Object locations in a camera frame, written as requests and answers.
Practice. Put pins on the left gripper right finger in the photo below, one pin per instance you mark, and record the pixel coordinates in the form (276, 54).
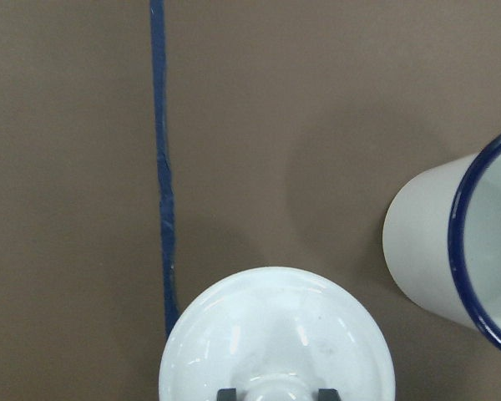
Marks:
(328, 394)

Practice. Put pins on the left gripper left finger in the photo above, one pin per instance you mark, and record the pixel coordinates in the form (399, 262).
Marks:
(226, 394)

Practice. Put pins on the white enamel cup blue rim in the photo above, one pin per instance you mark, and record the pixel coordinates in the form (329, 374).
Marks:
(441, 240)

